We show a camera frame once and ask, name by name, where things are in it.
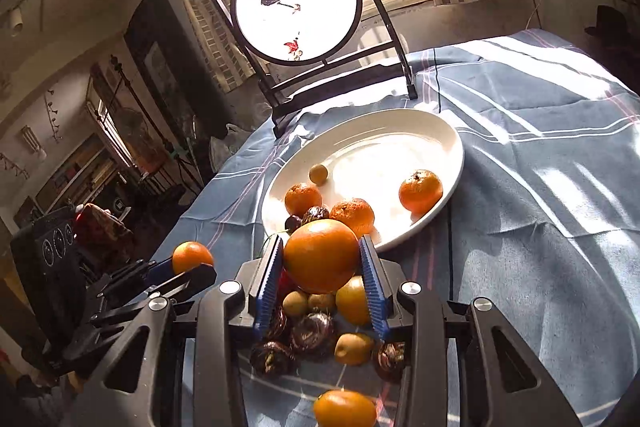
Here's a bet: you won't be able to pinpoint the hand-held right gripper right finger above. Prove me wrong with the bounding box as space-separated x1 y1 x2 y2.
359 234 584 427

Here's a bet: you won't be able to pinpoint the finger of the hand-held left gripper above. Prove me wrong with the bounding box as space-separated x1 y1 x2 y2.
96 257 178 303
87 263 218 329

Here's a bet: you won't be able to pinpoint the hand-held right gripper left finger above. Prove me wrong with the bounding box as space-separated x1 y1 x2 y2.
61 234 286 427

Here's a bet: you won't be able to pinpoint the small tangerine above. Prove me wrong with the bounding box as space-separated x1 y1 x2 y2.
330 198 376 235
398 169 444 215
171 241 215 275
285 182 323 218

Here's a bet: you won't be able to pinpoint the large orange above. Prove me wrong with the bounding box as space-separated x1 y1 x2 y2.
283 218 361 295

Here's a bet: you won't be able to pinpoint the white oval plate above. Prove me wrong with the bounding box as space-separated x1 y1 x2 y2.
261 108 465 253

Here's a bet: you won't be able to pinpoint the yellow lemon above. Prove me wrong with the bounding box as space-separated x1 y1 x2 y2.
335 275 373 327

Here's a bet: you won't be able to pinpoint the dark purple passion fruit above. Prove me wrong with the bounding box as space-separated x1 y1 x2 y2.
265 307 288 342
249 341 296 379
290 312 336 355
372 341 407 383

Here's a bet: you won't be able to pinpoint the small yellow fruit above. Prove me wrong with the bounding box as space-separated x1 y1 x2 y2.
333 332 375 367

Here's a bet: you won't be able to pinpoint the dark chestnuts on plate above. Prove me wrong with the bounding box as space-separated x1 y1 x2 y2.
301 205 331 226

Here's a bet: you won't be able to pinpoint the bookshelf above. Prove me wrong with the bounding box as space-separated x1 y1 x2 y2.
30 132 126 218

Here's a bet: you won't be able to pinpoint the medium orange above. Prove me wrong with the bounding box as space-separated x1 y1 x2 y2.
313 389 377 427

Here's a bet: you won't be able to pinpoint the clear plastic bag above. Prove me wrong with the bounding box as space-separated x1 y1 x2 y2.
209 123 251 170

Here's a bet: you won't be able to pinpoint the blue plaid tablecloth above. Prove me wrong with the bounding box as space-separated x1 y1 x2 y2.
145 29 640 427

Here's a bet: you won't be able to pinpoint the dark wooden cabinet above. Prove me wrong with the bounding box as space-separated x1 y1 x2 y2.
124 0 221 142

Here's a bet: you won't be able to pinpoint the dark hat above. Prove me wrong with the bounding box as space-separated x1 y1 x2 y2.
585 4 640 52

